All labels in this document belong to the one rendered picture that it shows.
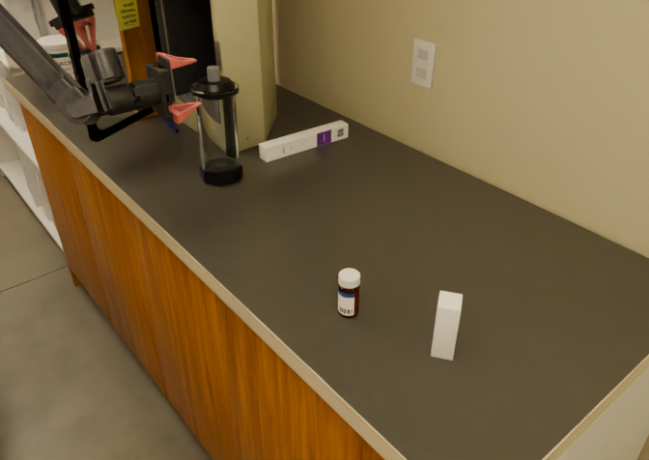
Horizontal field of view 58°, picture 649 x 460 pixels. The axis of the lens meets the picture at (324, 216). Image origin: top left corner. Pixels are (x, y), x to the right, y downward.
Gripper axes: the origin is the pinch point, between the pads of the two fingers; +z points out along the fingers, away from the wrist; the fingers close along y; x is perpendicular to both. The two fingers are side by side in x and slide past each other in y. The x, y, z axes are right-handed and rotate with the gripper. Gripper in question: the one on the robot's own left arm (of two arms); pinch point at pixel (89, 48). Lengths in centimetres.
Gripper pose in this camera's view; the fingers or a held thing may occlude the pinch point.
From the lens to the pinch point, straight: 162.4
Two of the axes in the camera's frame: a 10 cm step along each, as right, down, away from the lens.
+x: -4.2, 4.9, -7.6
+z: 3.8, 8.6, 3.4
